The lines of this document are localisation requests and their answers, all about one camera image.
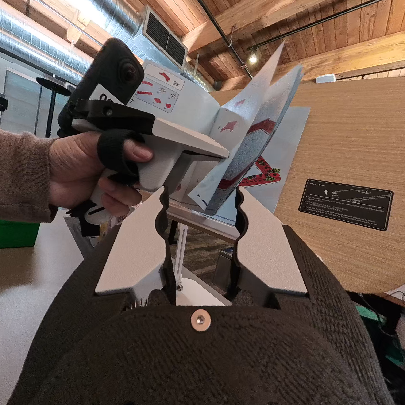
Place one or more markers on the person's left hand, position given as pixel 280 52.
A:
pixel 72 167

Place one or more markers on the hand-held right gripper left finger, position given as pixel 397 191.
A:
pixel 133 253

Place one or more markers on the grey floor bin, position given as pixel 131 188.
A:
pixel 223 269

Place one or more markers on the person's left forearm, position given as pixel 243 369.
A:
pixel 25 174

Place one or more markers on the ceiling spotlight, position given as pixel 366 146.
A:
pixel 253 57

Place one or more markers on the black round stand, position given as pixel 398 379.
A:
pixel 53 87

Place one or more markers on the black ceiling pipe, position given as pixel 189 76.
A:
pixel 221 31

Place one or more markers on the pale blue instruction booklet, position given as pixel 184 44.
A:
pixel 196 104

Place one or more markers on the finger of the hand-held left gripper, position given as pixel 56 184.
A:
pixel 186 136

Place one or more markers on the silver spiral ceiling duct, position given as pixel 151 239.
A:
pixel 47 38

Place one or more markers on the wooden book stand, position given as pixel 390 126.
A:
pixel 348 142

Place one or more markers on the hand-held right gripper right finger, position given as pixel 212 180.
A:
pixel 269 253

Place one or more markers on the duct vent grille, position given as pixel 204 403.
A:
pixel 164 38

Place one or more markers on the white ceiling device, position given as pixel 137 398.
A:
pixel 326 78

